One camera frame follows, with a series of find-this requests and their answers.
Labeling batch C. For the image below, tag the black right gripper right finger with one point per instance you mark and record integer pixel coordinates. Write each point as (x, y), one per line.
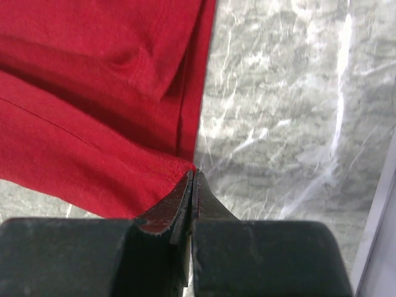
(233, 257)

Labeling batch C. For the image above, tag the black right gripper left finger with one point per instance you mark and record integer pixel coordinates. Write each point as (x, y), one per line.
(144, 256)

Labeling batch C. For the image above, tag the red t shirt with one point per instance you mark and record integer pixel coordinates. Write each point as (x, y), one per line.
(100, 100)

